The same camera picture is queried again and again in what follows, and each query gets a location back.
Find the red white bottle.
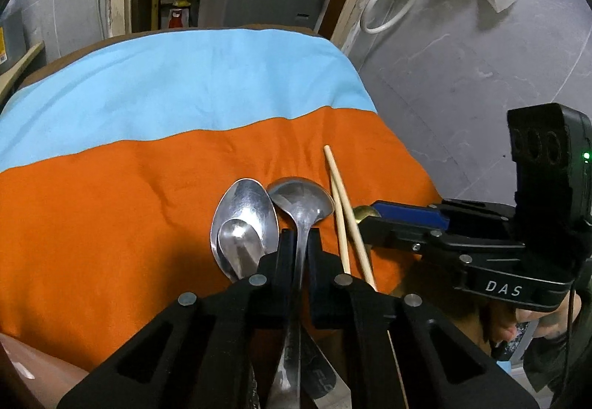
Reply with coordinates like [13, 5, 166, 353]
[168, 0, 191, 28]

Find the brass spoon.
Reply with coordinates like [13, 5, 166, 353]
[352, 204, 383, 262]

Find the large steel spoon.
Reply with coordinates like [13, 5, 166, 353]
[210, 179, 279, 279]

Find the right hand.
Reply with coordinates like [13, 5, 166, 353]
[491, 294, 582, 345]

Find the striped colourful cloth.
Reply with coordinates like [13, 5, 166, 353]
[1, 30, 440, 370]

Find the steel ladle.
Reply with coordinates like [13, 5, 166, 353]
[267, 178, 334, 408]

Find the wooden chopstick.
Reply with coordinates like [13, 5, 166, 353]
[330, 176, 351, 274]
[323, 145, 377, 291]

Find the small steel spoon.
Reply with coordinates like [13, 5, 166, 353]
[217, 219, 264, 282]

